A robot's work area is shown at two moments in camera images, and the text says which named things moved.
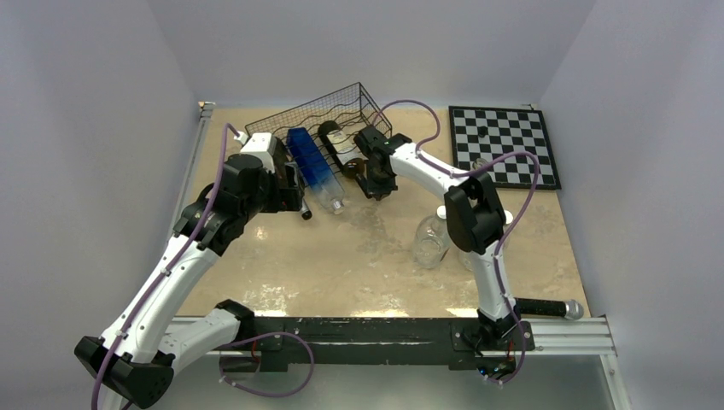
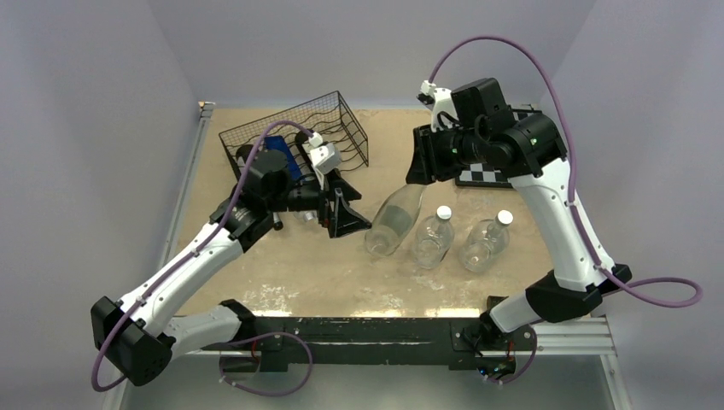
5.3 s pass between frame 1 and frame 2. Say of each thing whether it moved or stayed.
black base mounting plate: stayed
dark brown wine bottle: moved
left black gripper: moved
